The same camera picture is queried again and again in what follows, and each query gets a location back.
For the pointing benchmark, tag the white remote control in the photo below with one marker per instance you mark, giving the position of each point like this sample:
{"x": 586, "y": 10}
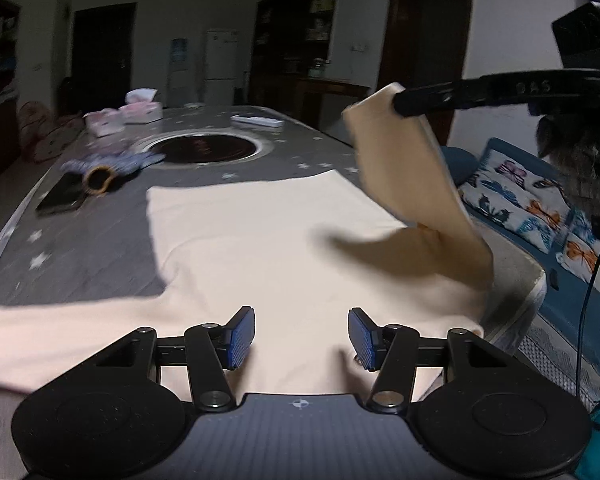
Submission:
{"x": 257, "y": 121}

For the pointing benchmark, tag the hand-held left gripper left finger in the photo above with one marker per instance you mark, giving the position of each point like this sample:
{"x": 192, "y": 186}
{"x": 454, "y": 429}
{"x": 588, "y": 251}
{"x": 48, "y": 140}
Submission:
{"x": 242, "y": 336}

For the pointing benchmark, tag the dark wooden cabinet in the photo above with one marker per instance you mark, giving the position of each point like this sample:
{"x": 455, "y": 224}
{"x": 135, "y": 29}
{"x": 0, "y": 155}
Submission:
{"x": 292, "y": 25}

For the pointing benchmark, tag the water dispenser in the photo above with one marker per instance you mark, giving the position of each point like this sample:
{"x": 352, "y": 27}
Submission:
{"x": 178, "y": 72}

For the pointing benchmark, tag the blue floral cloth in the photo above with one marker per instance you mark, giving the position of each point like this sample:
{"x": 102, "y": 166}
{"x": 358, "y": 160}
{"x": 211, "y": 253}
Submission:
{"x": 130, "y": 162}

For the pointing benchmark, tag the grey star-print tablecloth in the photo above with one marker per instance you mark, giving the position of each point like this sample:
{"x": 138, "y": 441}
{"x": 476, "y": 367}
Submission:
{"x": 80, "y": 252}

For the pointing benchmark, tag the pink tissue box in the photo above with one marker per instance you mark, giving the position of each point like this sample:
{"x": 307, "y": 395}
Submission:
{"x": 141, "y": 110}

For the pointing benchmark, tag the butterfly print cushion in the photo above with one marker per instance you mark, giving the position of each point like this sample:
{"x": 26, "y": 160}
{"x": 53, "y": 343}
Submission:
{"x": 515, "y": 195}
{"x": 587, "y": 260}

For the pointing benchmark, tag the pink tissue pack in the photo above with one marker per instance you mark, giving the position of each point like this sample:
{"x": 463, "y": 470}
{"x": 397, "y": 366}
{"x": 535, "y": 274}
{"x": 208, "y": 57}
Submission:
{"x": 104, "y": 122}

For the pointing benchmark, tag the wooden sideboard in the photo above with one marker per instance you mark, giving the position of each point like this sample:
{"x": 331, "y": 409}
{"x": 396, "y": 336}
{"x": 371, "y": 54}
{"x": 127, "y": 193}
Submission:
{"x": 330, "y": 97}

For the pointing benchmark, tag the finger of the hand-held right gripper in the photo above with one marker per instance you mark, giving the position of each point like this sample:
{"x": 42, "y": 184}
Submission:
{"x": 430, "y": 97}

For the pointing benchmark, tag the white refrigerator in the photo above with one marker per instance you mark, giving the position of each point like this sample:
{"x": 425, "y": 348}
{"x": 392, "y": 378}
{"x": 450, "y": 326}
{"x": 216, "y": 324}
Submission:
{"x": 221, "y": 67}

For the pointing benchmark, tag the black smartphone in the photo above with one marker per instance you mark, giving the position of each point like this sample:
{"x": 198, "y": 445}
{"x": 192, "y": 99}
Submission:
{"x": 60, "y": 194}

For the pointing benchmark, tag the cream long-sleeve shirt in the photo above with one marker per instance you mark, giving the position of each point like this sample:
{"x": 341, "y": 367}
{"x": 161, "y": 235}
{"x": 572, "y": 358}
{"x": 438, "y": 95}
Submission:
{"x": 255, "y": 240}

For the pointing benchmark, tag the blue sofa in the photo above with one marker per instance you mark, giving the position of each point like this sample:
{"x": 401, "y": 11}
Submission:
{"x": 560, "y": 320}

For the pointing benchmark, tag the person's right forearm furry sleeve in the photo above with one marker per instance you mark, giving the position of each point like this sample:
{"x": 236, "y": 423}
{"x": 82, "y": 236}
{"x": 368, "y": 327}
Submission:
{"x": 575, "y": 160}

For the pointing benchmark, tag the dark door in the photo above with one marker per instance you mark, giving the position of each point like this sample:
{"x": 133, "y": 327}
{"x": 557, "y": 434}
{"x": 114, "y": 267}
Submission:
{"x": 102, "y": 55}

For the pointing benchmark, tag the brown wooden door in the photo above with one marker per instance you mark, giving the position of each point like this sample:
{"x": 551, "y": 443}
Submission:
{"x": 425, "y": 30}

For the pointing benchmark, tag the round built-in table burner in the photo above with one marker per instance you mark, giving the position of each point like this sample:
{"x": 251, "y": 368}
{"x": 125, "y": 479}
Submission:
{"x": 205, "y": 149}

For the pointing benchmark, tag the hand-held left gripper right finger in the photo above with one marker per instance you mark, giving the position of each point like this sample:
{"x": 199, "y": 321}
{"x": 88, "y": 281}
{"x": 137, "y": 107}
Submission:
{"x": 361, "y": 338}

